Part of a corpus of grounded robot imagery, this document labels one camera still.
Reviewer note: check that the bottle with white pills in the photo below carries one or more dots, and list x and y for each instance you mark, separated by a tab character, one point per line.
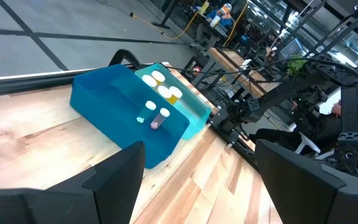
150	105

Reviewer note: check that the bottle with pink pills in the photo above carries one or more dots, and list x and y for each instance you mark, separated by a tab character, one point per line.
164	112

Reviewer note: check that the black curved bracket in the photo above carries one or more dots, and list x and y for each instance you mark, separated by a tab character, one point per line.
124	54

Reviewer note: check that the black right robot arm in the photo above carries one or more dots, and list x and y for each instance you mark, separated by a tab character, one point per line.
351	105

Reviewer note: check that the green artificial plant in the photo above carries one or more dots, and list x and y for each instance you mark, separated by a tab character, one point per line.
296	66

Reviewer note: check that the small grey monitor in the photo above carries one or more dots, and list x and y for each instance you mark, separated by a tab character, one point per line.
291	48

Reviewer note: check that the seated person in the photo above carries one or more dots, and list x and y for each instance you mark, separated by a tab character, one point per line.
319	129

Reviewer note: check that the wooden side table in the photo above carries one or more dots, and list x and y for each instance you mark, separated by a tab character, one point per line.
228	60

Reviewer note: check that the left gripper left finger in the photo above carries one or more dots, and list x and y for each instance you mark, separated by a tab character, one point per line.
110	186

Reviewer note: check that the blue plastic bin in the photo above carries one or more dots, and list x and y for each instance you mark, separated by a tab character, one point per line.
110	99

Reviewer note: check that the black T-foot stand pole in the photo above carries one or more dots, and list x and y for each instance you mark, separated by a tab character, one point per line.
166	15

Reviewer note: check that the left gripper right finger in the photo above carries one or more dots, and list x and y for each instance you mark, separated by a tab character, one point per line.
306	193

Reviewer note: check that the person in distance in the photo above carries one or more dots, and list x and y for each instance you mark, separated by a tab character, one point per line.
221	17

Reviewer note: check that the black metal frame stand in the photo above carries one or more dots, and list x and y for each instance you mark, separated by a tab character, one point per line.
337	28

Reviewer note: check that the teal plastic bin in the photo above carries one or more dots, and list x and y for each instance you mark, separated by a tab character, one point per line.
194	109

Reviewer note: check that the amber bottle white cap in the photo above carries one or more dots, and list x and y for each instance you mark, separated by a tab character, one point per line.
149	81
164	92
176	92
158	76

